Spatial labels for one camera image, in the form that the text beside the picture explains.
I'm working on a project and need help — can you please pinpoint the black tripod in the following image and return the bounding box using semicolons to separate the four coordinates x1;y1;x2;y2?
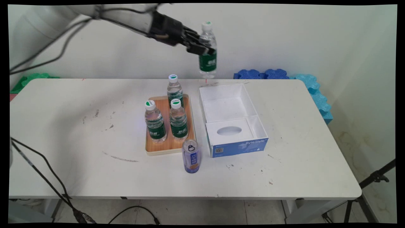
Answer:
322;158;396;224

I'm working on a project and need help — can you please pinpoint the wooden tray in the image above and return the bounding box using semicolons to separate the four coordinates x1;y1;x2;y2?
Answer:
145;94;196;156

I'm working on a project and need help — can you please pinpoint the white table leg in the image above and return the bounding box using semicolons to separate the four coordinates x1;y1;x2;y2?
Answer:
282;199;348;224

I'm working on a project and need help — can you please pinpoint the light blue foam mat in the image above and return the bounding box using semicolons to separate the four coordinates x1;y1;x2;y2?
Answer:
289;74;333;125

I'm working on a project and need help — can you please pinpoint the dark blue foam mat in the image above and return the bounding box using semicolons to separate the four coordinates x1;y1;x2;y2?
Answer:
234;69;290;80

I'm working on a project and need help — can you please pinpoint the black floor cable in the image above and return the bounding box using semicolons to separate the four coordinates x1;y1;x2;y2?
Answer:
109;206;160;225

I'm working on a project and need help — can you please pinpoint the green label water bottle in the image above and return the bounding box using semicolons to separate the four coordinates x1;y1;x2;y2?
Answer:
145;100;167;143
169;98;189;141
167;74;184;108
198;22;218;79

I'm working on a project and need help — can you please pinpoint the blue drink can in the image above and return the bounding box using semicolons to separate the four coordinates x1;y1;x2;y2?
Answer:
182;139;200;174

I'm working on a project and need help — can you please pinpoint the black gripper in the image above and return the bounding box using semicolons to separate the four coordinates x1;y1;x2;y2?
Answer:
148;11;217;56

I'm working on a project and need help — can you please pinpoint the green foam mat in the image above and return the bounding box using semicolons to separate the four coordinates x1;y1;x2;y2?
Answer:
10;73;60;94

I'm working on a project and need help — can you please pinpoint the white and blue cardboard box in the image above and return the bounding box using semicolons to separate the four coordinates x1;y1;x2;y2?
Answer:
199;84;269;158

